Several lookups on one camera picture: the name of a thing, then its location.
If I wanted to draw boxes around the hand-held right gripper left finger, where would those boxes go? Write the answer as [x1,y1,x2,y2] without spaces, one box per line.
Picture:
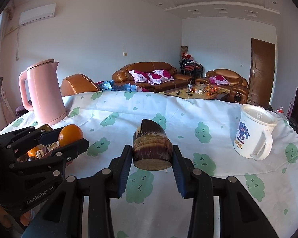
[22,144,133,238]

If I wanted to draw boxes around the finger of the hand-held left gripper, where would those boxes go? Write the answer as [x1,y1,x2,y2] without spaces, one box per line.
[9,139,90,178]
[0,126,62,159]

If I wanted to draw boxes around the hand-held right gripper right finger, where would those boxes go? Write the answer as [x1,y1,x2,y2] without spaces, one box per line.
[172,144,280,238]

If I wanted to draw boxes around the pink metal tin box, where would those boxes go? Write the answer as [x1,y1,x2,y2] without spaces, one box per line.
[16,123,74,168]

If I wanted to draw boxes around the person's left hand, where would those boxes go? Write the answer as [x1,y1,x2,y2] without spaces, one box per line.
[0,203,35,231]

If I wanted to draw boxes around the dark purple stool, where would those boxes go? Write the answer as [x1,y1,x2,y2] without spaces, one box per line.
[15,104,33,116]

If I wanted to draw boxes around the pink electric kettle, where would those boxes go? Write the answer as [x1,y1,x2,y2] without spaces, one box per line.
[18,59,67,125]

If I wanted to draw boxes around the orange leather chair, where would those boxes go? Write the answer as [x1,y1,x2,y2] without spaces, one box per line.
[60,74,100,97]

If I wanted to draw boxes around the white tablecloth with green clouds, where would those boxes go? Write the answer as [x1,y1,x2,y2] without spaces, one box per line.
[0,90,298,238]

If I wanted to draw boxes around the white mug with blue print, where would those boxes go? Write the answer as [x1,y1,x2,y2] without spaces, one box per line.
[233,104,278,161]

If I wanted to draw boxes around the blue clothing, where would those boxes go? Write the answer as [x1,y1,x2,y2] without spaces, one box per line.
[99,80,149,93]

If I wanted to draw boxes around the dark coffee table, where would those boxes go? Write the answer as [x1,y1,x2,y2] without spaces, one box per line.
[164,84,229,101]

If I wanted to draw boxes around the heap of small oranges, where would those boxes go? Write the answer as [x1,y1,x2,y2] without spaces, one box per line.
[204,85,219,96]

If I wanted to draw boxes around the white pillow with magenta flowers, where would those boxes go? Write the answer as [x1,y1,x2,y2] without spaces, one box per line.
[149,69,175,85]
[209,76,230,86]
[128,70,152,83]

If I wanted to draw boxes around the stacked black chairs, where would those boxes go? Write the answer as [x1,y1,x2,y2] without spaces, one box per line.
[179,53,204,78]

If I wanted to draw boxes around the brown leather sofa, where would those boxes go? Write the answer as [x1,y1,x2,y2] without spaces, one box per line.
[112,61,195,93]

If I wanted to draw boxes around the brown leather armchair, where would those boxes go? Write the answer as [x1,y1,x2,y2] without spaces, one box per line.
[195,69,249,104]

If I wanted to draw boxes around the white air conditioner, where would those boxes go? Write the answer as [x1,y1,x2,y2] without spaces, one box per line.
[19,3,57,26]

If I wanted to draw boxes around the brown wooden door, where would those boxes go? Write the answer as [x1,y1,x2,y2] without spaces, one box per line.
[247,38,276,105]

